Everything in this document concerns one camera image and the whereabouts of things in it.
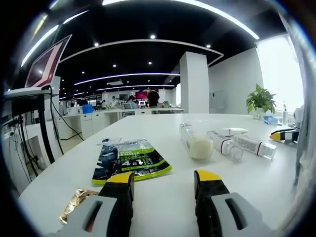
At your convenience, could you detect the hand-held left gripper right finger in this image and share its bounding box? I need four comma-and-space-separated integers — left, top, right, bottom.
193, 169, 277, 237

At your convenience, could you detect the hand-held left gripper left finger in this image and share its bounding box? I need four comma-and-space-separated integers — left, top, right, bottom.
48, 171, 135, 237

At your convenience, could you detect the clear skincare bottle white label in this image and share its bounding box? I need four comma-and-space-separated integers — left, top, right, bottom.
233, 134, 277, 160

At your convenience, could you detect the green and dark skincare sachet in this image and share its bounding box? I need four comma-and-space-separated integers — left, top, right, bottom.
91, 138, 173, 185

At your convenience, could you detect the gold foil skincare sachet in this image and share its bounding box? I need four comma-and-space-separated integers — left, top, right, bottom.
59, 188, 100, 225

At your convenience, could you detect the white skincare box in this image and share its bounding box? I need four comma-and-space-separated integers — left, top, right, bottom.
215, 126, 248, 136

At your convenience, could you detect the clear skincare bottle red-trimmed cap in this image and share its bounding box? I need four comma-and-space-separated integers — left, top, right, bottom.
206, 130, 244, 162

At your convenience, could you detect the cream-filled clear skincare bottle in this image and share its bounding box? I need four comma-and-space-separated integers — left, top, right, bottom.
179, 122, 214, 160

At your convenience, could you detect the blue tissue pack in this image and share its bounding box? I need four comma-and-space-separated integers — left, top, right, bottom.
263, 114, 278, 126

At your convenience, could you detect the grey curtain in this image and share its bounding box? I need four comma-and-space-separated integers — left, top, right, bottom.
278, 12, 316, 188

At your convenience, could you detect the green potted plant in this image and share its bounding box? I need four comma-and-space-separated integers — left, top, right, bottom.
246, 83, 277, 121

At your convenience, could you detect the blue and white small packet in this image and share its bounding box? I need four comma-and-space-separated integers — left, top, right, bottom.
96, 136, 123, 146

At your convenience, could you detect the white long counter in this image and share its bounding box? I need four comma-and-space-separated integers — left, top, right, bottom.
56, 107, 185, 140

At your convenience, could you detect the black monitor stand pole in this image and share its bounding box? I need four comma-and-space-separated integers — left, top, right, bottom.
37, 95, 56, 164

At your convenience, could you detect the white square pillar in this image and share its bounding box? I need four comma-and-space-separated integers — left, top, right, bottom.
179, 51, 210, 114

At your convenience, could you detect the monitor on stand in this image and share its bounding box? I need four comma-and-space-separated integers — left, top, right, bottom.
24, 34, 73, 88

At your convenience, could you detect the black cable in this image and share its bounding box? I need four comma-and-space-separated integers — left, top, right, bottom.
50, 86, 85, 141

